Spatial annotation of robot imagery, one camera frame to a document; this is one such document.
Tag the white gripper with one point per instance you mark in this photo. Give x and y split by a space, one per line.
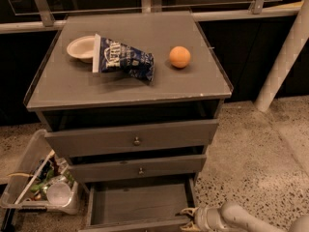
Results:
202 217

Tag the grey bottom drawer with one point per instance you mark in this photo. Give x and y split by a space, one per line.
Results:
140 205

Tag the grey drawer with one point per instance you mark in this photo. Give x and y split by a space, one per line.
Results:
140 205
112 140
137 168

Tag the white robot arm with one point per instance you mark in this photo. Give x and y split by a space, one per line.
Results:
231 217

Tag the grey middle drawer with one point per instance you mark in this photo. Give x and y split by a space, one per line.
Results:
137 168

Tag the grey drawer cabinet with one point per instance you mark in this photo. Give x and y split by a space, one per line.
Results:
66 95

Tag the grey top drawer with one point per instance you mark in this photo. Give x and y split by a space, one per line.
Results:
112 140

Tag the white plastic cup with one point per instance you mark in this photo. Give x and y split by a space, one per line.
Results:
58 194

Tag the clear plastic bin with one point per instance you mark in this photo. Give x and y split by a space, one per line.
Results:
38 169

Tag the orange fruit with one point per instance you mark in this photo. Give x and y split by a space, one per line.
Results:
179 57

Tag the blue chip bag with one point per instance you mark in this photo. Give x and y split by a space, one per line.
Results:
112 56

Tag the white paper bowl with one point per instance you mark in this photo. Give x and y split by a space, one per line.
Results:
82 49

